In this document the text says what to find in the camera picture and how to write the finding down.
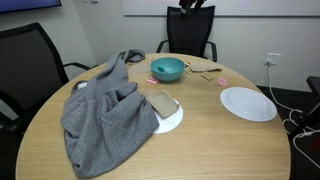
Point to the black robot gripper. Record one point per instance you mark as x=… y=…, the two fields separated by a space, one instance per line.
x=186 y=5

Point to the teal marker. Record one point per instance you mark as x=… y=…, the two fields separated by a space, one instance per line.
x=162 y=70

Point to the teal plastic bowl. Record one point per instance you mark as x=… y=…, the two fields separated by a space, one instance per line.
x=174 y=66

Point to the black office chair by door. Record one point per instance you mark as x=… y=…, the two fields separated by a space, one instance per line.
x=188 y=32

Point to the large brown paper napkin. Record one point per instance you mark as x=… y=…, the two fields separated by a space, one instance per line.
x=204 y=66

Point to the brown sugar packet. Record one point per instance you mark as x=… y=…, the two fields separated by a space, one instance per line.
x=207 y=76

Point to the pink sweetener packet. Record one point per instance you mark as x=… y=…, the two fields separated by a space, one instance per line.
x=222 y=81

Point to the brown napkin on small plate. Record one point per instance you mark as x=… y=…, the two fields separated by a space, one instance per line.
x=162 y=102

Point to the large white plate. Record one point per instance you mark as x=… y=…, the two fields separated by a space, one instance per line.
x=248 y=104

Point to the small white plate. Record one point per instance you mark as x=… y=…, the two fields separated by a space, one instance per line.
x=169 y=123

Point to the grey sweatshirt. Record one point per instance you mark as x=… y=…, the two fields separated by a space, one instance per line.
x=105 y=119

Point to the white wall outlet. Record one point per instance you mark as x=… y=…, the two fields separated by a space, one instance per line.
x=272 y=58

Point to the black office chair near wall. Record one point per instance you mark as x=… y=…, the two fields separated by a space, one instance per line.
x=31 y=71

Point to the wall screen blue edge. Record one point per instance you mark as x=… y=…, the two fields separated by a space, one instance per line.
x=7 y=6

